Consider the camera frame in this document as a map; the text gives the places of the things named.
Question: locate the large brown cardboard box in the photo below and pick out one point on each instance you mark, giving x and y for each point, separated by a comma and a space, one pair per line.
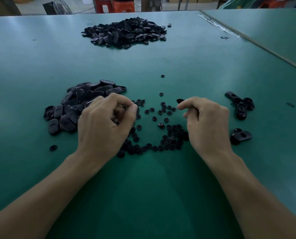
3, 6

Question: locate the red plastic stool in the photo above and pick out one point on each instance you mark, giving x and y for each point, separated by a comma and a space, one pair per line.
123, 6
272, 3
103, 5

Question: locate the pile of black oval shells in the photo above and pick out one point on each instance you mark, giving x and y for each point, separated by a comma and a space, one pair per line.
240, 104

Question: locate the person's left forearm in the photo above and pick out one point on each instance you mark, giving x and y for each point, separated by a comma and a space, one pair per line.
36, 204

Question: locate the green striped bag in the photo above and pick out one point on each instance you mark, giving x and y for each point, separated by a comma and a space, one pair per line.
243, 2

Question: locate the grey floor fan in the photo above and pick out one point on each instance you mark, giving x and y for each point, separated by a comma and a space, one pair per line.
57, 7

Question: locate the person's left hand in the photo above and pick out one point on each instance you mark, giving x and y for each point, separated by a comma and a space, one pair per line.
100, 132

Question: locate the pile of small black buttons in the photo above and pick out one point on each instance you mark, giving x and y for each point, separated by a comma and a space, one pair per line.
160, 139

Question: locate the small black plastic scrap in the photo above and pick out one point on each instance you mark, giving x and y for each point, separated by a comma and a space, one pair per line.
224, 37

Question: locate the person's right forearm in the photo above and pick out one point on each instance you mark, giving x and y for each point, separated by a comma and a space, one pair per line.
260, 201

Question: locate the person's right hand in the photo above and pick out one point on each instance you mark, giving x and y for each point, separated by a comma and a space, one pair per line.
210, 129

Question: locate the small open cardboard box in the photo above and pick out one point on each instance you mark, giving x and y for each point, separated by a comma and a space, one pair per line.
151, 3

